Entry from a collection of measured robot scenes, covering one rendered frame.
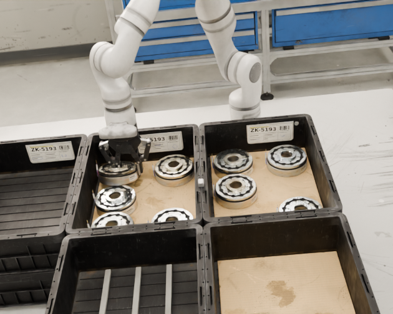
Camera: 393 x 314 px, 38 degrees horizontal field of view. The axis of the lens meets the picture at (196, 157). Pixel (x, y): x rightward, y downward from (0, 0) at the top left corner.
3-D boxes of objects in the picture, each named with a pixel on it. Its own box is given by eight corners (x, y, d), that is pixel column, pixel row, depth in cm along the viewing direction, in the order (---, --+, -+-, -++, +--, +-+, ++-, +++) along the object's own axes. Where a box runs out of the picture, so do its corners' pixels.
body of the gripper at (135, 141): (139, 111, 145) (144, 142, 151) (105, 114, 146) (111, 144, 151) (136, 127, 139) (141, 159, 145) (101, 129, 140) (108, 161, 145)
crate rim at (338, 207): (199, 130, 157) (198, 123, 155) (310, 120, 155) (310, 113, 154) (203, 230, 124) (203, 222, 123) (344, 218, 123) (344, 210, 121)
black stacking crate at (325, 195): (203, 159, 162) (199, 124, 155) (309, 149, 161) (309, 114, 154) (208, 261, 130) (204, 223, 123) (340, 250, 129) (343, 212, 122)
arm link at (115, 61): (104, 71, 127) (138, 19, 128) (83, 60, 133) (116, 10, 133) (124, 86, 132) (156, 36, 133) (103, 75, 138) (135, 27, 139)
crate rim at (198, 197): (90, 140, 158) (88, 133, 156) (199, 130, 157) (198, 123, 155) (66, 242, 125) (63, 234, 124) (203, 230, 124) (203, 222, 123)
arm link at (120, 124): (98, 140, 137) (94, 118, 134) (105, 116, 146) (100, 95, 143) (136, 137, 137) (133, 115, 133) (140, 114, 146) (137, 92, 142)
